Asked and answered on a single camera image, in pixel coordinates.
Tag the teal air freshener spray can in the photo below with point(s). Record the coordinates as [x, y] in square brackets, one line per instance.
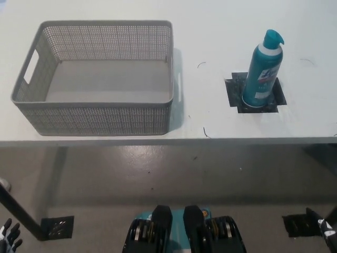
[259, 71]

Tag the black tape patch on table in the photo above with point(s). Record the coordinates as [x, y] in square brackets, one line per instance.
[279, 98]

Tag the black and teal robot body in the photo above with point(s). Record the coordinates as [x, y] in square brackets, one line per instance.
[163, 218]

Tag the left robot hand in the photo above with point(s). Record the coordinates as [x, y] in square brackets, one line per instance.
[9, 238]

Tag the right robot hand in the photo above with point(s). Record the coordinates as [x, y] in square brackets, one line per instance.
[322, 225]

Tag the white rounded object on floor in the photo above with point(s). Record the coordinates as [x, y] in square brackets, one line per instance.
[4, 184]

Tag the grey perforated plastic basket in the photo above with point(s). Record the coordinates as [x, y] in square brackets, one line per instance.
[92, 120]

